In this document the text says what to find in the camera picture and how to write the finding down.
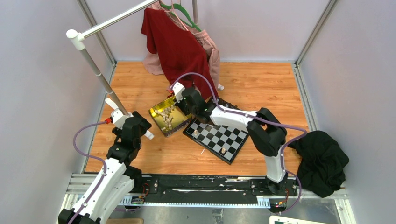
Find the black white chess board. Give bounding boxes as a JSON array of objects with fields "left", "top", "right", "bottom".
[{"left": 182, "top": 97, "right": 250, "bottom": 166}]

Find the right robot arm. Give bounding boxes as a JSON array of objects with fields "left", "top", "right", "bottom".
[{"left": 171, "top": 83, "right": 288, "bottom": 195}]

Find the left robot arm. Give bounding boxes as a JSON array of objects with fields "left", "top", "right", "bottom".
[{"left": 57, "top": 111, "right": 152, "bottom": 224}]

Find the gold metal tin box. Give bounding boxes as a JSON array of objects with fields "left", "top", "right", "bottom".
[{"left": 148, "top": 96, "right": 192, "bottom": 137}]

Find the dark red shirt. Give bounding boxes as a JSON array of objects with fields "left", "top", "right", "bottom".
[{"left": 141, "top": 8, "right": 215, "bottom": 99}]

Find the pink garment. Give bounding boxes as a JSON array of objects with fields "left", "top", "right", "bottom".
[{"left": 142, "top": 2, "right": 220, "bottom": 96}]

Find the green clothes hanger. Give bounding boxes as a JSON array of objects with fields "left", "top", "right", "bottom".
[{"left": 160, "top": 1, "right": 202, "bottom": 32}]

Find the white metal clothes rack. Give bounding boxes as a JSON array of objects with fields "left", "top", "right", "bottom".
[{"left": 66, "top": 0, "right": 198, "bottom": 140}]

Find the black cloth pile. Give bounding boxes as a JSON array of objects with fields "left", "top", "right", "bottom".
[{"left": 289, "top": 131, "right": 349, "bottom": 198}]

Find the white camera right wrist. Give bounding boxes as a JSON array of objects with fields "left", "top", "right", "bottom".
[{"left": 170, "top": 82, "right": 185, "bottom": 103}]

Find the white camera wrist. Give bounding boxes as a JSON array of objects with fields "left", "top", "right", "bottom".
[
  {"left": 105, "top": 108, "right": 133, "bottom": 129},
  {"left": 170, "top": 82, "right": 185, "bottom": 103}
]

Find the white camera left wrist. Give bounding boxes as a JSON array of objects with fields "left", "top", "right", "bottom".
[{"left": 105, "top": 108, "right": 133, "bottom": 129}]

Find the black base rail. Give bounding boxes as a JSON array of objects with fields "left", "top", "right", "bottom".
[{"left": 123, "top": 174, "right": 298, "bottom": 208}]

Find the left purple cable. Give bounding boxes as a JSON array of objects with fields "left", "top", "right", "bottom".
[{"left": 66, "top": 121, "right": 140, "bottom": 224}]

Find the purple cable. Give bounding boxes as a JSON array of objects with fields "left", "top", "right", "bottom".
[
  {"left": 66, "top": 121, "right": 140, "bottom": 224},
  {"left": 169, "top": 72, "right": 309, "bottom": 214}
]

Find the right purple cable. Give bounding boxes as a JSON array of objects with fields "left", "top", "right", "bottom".
[{"left": 169, "top": 72, "right": 309, "bottom": 214}]

